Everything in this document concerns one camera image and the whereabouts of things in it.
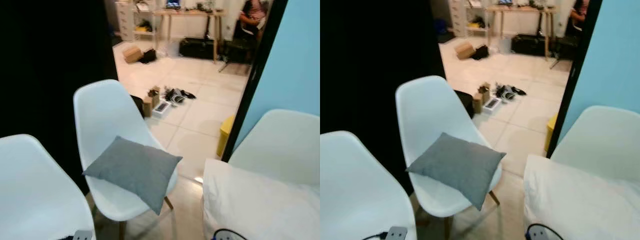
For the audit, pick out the plain white pillow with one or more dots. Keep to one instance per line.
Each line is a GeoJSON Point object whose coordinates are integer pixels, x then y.
{"type": "Point", "coordinates": [580, 200]}
{"type": "Point", "coordinates": [255, 205]}

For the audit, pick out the grey square pillow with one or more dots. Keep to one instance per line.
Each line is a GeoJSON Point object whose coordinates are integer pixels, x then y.
{"type": "Point", "coordinates": [135, 167]}
{"type": "Point", "coordinates": [457, 165]}

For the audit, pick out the black door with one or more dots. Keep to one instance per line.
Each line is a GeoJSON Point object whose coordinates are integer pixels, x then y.
{"type": "Point", "coordinates": [375, 50]}
{"type": "Point", "coordinates": [50, 55]}

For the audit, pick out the yellow box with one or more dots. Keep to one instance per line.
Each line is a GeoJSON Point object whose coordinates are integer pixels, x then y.
{"type": "Point", "coordinates": [551, 131]}
{"type": "Point", "coordinates": [225, 135]}

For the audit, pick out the square black case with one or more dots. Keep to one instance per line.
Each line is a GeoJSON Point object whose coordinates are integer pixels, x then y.
{"type": "Point", "coordinates": [566, 47]}
{"type": "Point", "coordinates": [237, 51]}

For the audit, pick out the seated person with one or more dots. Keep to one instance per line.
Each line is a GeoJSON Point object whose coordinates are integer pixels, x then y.
{"type": "Point", "coordinates": [580, 14]}
{"type": "Point", "coordinates": [252, 15]}

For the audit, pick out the long black case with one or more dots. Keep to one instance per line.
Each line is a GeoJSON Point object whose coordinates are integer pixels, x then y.
{"type": "Point", "coordinates": [196, 48]}
{"type": "Point", "coordinates": [527, 45]}

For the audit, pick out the black backpack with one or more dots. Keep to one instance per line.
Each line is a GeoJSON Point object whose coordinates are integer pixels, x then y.
{"type": "Point", "coordinates": [138, 105]}
{"type": "Point", "coordinates": [465, 102]}

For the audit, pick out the small closed brown box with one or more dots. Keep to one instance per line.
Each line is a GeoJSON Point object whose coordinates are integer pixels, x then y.
{"type": "Point", "coordinates": [147, 107]}
{"type": "Point", "coordinates": [477, 103]}

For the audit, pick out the flat white box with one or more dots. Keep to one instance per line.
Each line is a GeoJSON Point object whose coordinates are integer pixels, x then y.
{"type": "Point", "coordinates": [162, 108]}
{"type": "Point", "coordinates": [492, 104]}

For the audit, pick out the brown cardboard box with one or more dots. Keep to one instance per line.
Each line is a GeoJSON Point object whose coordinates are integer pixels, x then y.
{"type": "Point", "coordinates": [132, 54]}
{"type": "Point", "coordinates": [465, 50]}

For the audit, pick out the small open brown box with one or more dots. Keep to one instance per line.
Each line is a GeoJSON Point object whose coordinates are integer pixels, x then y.
{"type": "Point", "coordinates": [155, 96]}
{"type": "Point", "coordinates": [485, 92]}

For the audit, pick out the wooden desk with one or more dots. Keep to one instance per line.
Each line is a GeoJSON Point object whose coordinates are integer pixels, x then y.
{"type": "Point", "coordinates": [190, 12]}
{"type": "Point", "coordinates": [520, 8]}

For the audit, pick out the white drawer unit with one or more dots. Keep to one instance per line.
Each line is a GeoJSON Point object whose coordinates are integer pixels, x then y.
{"type": "Point", "coordinates": [124, 20]}
{"type": "Point", "coordinates": [457, 17]}

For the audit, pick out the small black bag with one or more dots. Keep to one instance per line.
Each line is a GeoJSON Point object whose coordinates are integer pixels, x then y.
{"type": "Point", "coordinates": [481, 52]}
{"type": "Point", "coordinates": [148, 56]}

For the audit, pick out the white shelf rack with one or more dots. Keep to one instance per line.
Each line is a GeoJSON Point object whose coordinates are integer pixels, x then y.
{"type": "Point", "coordinates": [477, 27]}
{"type": "Point", "coordinates": [145, 31]}

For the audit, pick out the laptop with lit screen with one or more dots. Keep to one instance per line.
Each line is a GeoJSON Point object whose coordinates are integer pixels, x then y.
{"type": "Point", "coordinates": [173, 4]}
{"type": "Point", "coordinates": [505, 2]}

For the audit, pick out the black door frame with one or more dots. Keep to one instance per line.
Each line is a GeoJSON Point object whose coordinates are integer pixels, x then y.
{"type": "Point", "coordinates": [575, 75]}
{"type": "Point", "coordinates": [257, 70]}

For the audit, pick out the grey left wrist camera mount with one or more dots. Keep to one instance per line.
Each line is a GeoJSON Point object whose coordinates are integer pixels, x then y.
{"type": "Point", "coordinates": [396, 233]}
{"type": "Point", "coordinates": [83, 235]}

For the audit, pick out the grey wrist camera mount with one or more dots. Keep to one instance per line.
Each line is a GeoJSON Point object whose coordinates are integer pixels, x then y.
{"type": "Point", "coordinates": [218, 237]}
{"type": "Point", "coordinates": [396, 233]}
{"type": "Point", "coordinates": [83, 235]}
{"type": "Point", "coordinates": [537, 234]}

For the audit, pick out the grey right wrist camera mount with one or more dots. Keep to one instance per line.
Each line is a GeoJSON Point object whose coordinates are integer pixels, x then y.
{"type": "Point", "coordinates": [537, 234]}
{"type": "Point", "coordinates": [218, 237]}

